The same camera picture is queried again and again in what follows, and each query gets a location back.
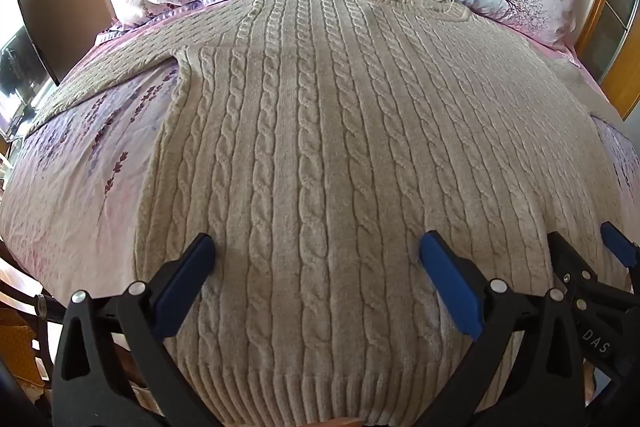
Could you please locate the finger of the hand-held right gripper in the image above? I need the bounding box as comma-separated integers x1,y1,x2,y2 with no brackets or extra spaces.
600,222,640,294
546,231,640,388

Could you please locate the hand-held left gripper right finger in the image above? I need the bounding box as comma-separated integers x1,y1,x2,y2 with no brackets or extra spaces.
419,230,586,427

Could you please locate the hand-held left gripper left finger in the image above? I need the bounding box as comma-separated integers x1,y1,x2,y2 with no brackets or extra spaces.
51,233,217,427

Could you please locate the beige cable-knit sweater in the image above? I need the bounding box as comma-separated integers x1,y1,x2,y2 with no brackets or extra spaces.
22,0,623,425

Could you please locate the wooden framed cabinet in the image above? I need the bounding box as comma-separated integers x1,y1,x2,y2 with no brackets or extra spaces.
572,0,640,122

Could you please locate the pink floral bed sheet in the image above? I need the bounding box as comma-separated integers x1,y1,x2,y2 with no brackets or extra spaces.
0,0,640,427

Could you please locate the dark wooden chair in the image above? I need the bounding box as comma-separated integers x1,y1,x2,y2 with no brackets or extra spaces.
0,237,66,427

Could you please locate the black television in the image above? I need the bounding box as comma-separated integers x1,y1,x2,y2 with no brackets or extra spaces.
0,0,63,142

